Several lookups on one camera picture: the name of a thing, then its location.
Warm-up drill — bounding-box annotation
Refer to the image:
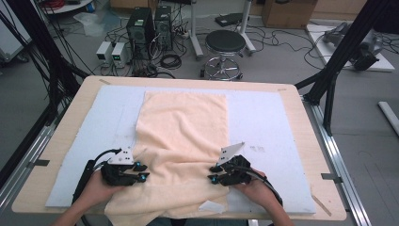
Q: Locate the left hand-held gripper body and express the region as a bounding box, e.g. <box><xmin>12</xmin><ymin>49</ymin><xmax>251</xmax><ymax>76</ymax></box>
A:
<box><xmin>100</xmin><ymin>147</ymin><xmax>141</xmax><ymax>186</ymax></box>

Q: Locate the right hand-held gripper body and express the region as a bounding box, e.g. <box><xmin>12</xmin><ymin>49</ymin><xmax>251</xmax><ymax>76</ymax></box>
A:
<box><xmin>217</xmin><ymin>141</ymin><xmax>254</xmax><ymax>187</ymax></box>

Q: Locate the peach towel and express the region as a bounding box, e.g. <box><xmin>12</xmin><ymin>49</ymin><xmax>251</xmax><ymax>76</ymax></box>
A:
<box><xmin>104</xmin><ymin>90</ymin><xmax>231</xmax><ymax>226</ymax></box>

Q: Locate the person's left hand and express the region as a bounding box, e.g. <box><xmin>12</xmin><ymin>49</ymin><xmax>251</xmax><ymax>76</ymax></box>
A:
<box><xmin>77</xmin><ymin>170</ymin><xmax>127</xmax><ymax>209</ymax></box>

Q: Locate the person's right hand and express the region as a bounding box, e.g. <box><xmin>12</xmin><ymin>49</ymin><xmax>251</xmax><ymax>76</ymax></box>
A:
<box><xmin>233</xmin><ymin>169</ymin><xmax>278</xmax><ymax>209</ymax></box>

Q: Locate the grey metal clamp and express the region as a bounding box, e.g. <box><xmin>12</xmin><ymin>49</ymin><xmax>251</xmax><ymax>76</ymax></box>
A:
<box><xmin>321</xmin><ymin>172</ymin><xmax>343</xmax><ymax>185</ymax></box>
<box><xmin>26</xmin><ymin>158</ymin><xmax>51</xmax><ymax>168</ymax></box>

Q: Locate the thin wooden strip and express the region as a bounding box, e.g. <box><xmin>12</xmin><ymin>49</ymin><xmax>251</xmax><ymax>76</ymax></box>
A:
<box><xmin>310</xmin><ymin>192</ymin><xmax>332</xmax><ymax>218</ymax></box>

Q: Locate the white power supply unit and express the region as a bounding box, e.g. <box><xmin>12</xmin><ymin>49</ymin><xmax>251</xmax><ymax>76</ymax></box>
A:
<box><xmin>95</xmin><ymin>40</ymin><xmax>114</xmax><ymax>65</ymax></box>
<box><xmin>111</xmin><ymin>41</ymin><xmax>131</xmax><ymax>68</ymax></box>

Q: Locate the black round stool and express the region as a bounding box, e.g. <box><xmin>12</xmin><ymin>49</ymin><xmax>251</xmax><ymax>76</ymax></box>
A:
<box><xmin>200</xmin><ymin>29</ymin><xmax>247</xmax><ymax>82</ymax></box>

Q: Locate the large black computer tower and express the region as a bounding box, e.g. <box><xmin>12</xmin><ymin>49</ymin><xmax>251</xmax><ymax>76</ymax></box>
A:
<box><xmin>125</xmin><ymin>7</ymin><xmax>156</xmax><ymax>60</ymax></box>

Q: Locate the white desk leg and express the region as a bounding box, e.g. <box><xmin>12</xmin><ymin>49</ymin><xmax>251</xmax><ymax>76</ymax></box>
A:
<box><xmin>188</xmin><ymin>0</ymin><xmax>205</xmax><ymax>60</ymax></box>
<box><xmin>238</xmin><ymin>0</ymin><xmax>258</xmax><ymax>57</ymax></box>

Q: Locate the slim black computer tower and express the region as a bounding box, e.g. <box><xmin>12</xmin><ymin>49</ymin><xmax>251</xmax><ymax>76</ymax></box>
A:
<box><xmin>153</xmin><ymin>4</ymin><xmax>174</xmax><ymax>51</ymax></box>

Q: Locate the clear plastic bag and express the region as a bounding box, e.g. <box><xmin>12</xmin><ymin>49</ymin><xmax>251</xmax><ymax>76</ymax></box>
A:
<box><xmin>73</xmin><ymin>10</ymin><xmax>121</xmax><ymax>38</ymax></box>

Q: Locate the black flat device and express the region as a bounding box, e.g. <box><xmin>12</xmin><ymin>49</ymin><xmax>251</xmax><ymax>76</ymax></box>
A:
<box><xmin>215</xmin><ymin>12</ymin><xmax>245</xmax><ymax>27</ymax></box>

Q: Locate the white base board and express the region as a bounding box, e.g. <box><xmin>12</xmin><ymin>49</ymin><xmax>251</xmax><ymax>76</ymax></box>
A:
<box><xmin>305</xmin><ymin>23</ymin><xmax>396</xmax><ymax>73</ymax></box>

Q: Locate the cardboard box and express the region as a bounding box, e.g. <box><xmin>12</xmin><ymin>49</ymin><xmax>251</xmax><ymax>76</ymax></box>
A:
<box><xmin>262</xmin><ymin>0</ymin><xmax>318</xmax><ymax>30</ymax></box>

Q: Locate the white round table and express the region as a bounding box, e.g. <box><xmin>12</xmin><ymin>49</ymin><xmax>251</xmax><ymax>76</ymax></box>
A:
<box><xmin>40</xmin><ymin>0</ymin><xmax>95</xmax><ymax>15</ymax></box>

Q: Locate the left hand-held gripper black cable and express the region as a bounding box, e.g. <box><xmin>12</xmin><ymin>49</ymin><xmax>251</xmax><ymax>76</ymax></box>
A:
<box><xmin>72</xmin><ymin>148</ymin><xmax>122</xmax><ymax>205</ymax></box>

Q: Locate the hand-held gripper black cable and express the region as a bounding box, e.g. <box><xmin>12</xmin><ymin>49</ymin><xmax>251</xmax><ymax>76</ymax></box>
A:
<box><xmin>72</xmin><ymin>148</ymin><xmax>122</xmax><ymax>205</ymax></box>
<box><xmin>241</xmin><ymin>165</ymin><xmax>284</xmax><ymax>207</ymax></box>

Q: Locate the right hand-held gripper black cable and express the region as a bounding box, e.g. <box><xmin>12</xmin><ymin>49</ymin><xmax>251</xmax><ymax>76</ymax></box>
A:
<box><xmin>241</xmin><ymin>165</ymin><xmax>284</xmax><ymax>207</ymax></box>

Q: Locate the aluminium rail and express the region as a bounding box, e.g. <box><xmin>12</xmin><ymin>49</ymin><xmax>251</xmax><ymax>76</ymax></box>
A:
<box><xmin>0</xmin><ymin>123</ymin><xmax>56</xmax><ymax>215</ymax></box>
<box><xmin>302</xmin><ymin>95</ymin><xmax>373</xmax><ymax>226</ymax></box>

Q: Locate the coil of black cable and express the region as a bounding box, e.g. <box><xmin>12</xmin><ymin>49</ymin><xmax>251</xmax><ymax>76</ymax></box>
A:
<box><xmin>159</xmin><ymin>53</ymin><xmax>183</xmax><ymax>71</ymax></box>

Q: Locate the black metal frame stand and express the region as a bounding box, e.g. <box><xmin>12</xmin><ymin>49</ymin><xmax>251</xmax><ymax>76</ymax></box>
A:
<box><xmin>295</xmin><ymin>0</ymin><xmax>399</xmax><ymax>137</ymax></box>
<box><xmin>6</xmin><ymin>0</ymin><xmax>90</xmax><ymax>126</ymax></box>

